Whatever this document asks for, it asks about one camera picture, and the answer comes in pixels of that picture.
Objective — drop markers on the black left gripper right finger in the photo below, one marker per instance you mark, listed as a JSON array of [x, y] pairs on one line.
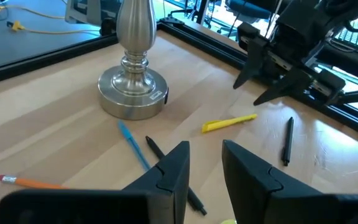
[[259, 196]]

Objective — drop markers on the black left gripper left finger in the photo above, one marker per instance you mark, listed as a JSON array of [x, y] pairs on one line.
[[154, 199]]

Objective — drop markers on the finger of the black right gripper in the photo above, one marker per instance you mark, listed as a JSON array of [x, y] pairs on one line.
[[252, 62], [287, 87]]

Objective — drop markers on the orange pencil yellow-green cap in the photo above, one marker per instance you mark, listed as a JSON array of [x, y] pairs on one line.
[[228, 222]]

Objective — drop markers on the long black pen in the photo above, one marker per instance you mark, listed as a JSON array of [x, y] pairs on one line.
[[154, 148]]

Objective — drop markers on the thin black pen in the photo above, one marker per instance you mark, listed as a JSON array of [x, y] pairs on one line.
[[288, 140]]

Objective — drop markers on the blue pen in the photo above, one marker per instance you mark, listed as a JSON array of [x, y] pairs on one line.
[[129, 138]]

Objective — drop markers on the yellow pen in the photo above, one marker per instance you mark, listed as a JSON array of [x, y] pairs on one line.
[[225, 124]]

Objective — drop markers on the orange pencil pink eraser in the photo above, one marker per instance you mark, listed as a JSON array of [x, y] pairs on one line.
[[33, 183]]

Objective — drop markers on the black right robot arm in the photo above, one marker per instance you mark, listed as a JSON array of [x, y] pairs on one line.
[[346, 7]]

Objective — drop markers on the silver table lamp white shade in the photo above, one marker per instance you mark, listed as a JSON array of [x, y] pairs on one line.
[[132, 93]]

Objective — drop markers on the grey office chair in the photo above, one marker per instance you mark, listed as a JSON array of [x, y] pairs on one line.
[[85, 12]]

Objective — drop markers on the black aluminium table frame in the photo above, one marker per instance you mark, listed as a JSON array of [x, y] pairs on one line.
[[42, 60]]

